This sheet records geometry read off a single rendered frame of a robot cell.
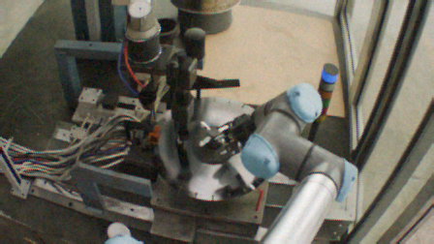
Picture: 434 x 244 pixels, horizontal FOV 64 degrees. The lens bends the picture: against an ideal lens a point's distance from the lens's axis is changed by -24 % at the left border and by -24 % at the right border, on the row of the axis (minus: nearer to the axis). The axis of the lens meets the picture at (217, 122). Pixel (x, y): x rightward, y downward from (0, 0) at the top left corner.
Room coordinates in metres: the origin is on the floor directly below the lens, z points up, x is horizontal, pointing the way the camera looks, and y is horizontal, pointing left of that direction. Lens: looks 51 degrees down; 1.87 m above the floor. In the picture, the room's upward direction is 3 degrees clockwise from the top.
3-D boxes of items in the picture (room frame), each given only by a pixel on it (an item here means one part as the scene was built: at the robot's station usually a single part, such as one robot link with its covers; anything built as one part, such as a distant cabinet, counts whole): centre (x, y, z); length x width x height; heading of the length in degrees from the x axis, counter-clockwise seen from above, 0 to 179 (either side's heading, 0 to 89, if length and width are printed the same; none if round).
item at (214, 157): (0.68, 0.00, 0.96); 0.11 x 0.11 x 0.03
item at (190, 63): (0.66, 0.08, 1.17); 0.06 x 0.05 x 0.20; 73
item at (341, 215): (0.57, -0.32, 0.82); 0.18 x 0.18 x 0.15; 82
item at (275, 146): (0.47, -0.11, 1.24); 0.11 x 0.11 x 0.08; 60
